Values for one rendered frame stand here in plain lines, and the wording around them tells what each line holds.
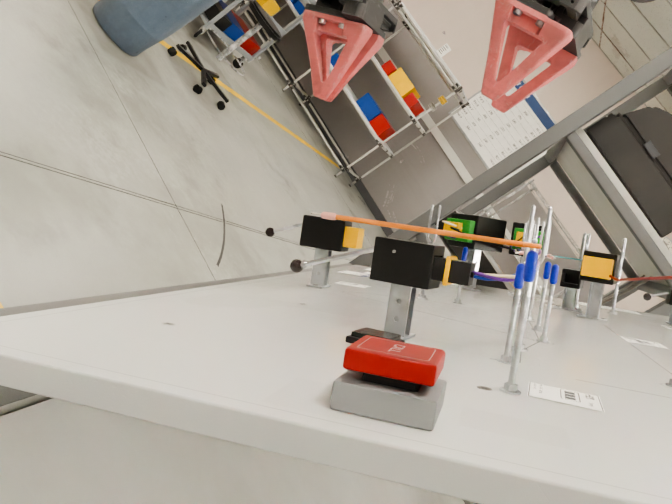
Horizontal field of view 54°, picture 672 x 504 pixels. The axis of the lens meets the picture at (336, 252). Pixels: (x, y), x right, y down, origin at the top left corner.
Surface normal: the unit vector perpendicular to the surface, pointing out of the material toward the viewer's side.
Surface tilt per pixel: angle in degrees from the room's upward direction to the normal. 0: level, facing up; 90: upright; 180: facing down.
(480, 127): 90
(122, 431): 0
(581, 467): 48
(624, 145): 90
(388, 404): 90
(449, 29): 90
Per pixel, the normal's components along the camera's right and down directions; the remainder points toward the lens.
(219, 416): -0.25, 0.01
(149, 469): 0.81, -0.54
